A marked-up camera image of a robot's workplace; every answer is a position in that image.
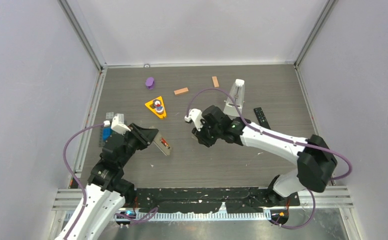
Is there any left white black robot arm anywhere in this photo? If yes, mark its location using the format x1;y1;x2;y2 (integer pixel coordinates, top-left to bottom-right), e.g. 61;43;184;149
57;120;159;240

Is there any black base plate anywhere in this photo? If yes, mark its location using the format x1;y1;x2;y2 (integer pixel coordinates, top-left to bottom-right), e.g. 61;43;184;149
127;187;301;214

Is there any yellow triangular toy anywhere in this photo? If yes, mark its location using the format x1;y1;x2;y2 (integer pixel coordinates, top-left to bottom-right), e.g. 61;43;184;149
144;96;167;120

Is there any small clear grey tile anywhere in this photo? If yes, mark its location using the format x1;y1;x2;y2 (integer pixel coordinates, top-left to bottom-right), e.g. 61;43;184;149
105;112;114;120

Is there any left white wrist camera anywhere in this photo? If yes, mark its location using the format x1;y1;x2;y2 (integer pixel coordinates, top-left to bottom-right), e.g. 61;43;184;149
103;113;131;135

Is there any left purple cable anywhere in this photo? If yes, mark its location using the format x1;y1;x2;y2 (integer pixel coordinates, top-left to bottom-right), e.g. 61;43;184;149
63;123;107;240

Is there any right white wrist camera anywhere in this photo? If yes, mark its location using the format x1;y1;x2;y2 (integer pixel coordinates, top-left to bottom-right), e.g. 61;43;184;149
184;108;203;131

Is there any white printed card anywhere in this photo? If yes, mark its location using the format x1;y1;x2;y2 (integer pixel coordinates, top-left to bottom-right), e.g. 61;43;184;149
149;126;172;156

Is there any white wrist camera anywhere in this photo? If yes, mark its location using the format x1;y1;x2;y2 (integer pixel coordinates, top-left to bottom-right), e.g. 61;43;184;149
184;108;203;131
103;113;131;135

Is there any white metronome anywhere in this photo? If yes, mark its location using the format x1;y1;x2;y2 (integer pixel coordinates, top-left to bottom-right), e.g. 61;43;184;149
223;79;245;117

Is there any blue building brick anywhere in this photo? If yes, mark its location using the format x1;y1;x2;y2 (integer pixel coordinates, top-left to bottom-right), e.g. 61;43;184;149
102;127;112;142

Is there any orange AAA battery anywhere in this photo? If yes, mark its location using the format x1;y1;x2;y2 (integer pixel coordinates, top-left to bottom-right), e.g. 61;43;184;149
161;139;170;148

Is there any purple plastic cap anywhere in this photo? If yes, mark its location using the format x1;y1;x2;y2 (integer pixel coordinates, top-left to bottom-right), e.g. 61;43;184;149
145;77;155;90

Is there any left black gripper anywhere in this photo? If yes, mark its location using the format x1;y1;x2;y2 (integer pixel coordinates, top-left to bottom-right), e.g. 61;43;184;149
119;122;158;167

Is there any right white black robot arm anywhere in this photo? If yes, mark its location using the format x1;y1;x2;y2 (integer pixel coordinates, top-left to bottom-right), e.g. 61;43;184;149
184;105;337;205

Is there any black remote control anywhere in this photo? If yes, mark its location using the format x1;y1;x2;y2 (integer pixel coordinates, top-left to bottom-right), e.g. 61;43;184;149
253;107;271;130

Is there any upright orange wooden block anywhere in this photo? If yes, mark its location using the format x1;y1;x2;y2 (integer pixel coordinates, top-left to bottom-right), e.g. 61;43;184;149
211;76;220;88

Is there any grey building plate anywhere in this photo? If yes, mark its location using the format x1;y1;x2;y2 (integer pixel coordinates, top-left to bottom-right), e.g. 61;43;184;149
98;126;112;147

